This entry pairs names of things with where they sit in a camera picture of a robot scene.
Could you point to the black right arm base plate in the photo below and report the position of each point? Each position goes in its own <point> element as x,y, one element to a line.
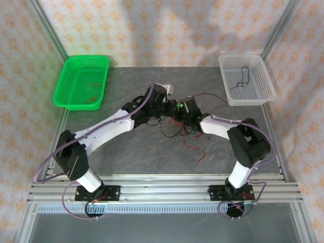
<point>215,193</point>

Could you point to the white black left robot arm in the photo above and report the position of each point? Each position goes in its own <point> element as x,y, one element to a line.
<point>108,129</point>

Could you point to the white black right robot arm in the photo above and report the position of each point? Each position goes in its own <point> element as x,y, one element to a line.
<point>220,126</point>

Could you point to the aluminium frame post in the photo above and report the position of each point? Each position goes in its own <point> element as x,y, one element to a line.
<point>50,33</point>
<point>278,30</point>

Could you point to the green plastic basket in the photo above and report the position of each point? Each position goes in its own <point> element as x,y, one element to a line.
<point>65,76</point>

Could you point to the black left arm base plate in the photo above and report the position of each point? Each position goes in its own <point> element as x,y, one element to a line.
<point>114,193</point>

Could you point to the aluminium frame side rail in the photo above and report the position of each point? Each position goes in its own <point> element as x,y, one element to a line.
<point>268,119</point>
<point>60,121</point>

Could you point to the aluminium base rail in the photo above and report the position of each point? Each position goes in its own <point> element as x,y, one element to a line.
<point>164,192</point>

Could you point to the white plastic basket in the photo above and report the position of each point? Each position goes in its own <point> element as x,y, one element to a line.
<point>263,86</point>

